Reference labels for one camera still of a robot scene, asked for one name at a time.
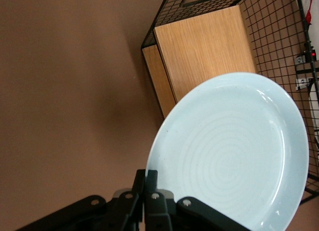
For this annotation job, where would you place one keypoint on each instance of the light blue round plate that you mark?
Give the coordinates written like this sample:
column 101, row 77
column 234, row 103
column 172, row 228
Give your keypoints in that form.
column 231, row 156

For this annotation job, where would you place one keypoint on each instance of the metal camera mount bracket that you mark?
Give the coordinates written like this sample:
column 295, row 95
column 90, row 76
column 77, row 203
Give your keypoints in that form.
column 302, row 82

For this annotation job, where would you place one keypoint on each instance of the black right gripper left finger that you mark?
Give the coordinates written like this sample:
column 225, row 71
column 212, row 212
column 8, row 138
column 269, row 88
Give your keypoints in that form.
column 99, row 216

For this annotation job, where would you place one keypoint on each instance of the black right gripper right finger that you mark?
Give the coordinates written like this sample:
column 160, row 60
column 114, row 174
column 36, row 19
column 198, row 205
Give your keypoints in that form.
column 174, row 216

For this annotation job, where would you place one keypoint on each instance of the red clip test lead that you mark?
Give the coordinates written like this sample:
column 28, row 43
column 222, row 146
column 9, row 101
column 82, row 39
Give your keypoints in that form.
column 309, row 16

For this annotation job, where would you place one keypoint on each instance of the wooden box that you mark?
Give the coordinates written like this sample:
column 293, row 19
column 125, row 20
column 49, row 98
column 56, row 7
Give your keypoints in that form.
column 204, row 51

